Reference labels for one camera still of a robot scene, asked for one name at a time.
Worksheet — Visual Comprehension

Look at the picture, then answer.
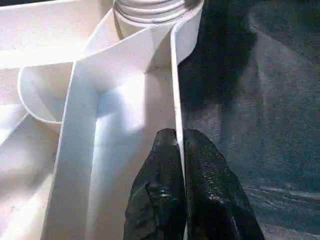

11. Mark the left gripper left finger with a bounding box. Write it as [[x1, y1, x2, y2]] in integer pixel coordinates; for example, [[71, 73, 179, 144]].
[[123, 128, 187, 240]]

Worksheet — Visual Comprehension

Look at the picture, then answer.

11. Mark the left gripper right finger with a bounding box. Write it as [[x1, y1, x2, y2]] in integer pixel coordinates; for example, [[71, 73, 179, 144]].
[[183, 128, 266, 240]]

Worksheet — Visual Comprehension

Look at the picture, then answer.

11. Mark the white plastic table top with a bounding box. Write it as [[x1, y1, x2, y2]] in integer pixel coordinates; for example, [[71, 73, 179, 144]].
[[0, 0, 205, 240]]

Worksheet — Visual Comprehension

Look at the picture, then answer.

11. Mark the white plastic table leg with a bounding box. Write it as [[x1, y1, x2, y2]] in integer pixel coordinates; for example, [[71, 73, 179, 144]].
[[112, 0, 201, 25]]

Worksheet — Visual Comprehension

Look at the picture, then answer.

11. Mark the black work mat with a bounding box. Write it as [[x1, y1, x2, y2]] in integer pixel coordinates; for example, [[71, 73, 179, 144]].
[[177, 0, 320, 240]]

